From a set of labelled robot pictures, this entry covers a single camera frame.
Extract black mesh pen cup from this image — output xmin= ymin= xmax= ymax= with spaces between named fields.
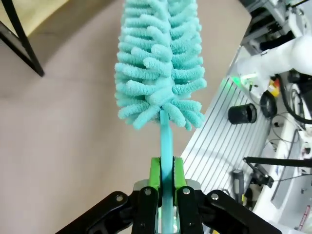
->
xmin=228 ymin=103 xmax=258 ymax=125

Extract ribbed aluminium platform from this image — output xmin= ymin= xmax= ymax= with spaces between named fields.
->
xmin=181 ymin=75 xmax=272 ymax=196

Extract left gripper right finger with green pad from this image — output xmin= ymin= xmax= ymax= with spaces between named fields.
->
xmin=173 ymin=157 xmax=282 ymax=234

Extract black thick cable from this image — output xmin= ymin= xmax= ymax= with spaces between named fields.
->
xmin=278 ymin=72 xmax=312 ymax=120

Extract two-tier wooden shelf black frame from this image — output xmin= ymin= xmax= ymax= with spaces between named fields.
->
xmin=0 ymin=0 xmax=61 ymax=78

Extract teal chenille duster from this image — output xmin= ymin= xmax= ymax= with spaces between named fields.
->
xmin=114 ymin=0 xmax=208 ymax=234

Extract yellow emergency stop box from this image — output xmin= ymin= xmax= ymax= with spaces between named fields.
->
xmin=269 ymin=75 xmax=281 ymax=97

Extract black handheld device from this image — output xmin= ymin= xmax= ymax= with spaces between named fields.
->
xmin=231 ymin=170 xmax=246 ymax=202

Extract black tripod pole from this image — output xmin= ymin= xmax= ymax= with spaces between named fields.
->
xmin=243 ymin=156 xmax=312 ymax=169

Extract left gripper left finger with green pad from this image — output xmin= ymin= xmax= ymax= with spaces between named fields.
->
xmin=55 ymin=157 xmax=162 ymax=234

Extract black ring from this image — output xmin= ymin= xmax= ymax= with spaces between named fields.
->
xmin=259 ymin=91 xmax=277 ymax=119

